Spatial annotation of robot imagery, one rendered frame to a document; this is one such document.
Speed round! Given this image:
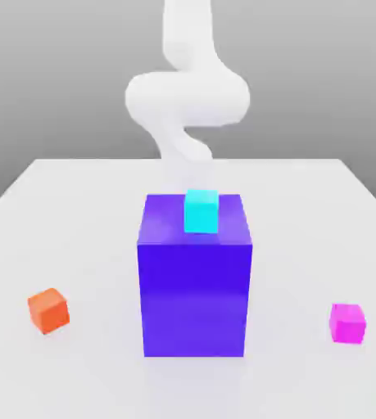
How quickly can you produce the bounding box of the small cyan cube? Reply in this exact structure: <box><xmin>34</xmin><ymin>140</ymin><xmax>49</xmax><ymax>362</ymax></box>
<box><xmin>183</xmin><ymin>188</ymin><xmax>220</xmax><ymax>235</ymax></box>

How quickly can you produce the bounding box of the small orange cube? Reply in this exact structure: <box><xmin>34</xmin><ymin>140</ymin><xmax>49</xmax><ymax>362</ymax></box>
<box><xmin>27</xmin><ymin>286</ymin><xmax>71</xmax><ymax>336</ymax></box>

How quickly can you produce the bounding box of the small magenta cube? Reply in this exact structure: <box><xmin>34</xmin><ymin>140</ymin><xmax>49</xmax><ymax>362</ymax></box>
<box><xmin>328</xmin><ymin>303</ymin><xmax>368</xmax><ymax>345</ymax></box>

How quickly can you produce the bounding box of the large purple box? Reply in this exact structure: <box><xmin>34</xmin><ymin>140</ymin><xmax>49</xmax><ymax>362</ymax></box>
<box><xmin>136</xmin><ymin>193</ymin><xmax>253</xmax><ymax>358</ymax></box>

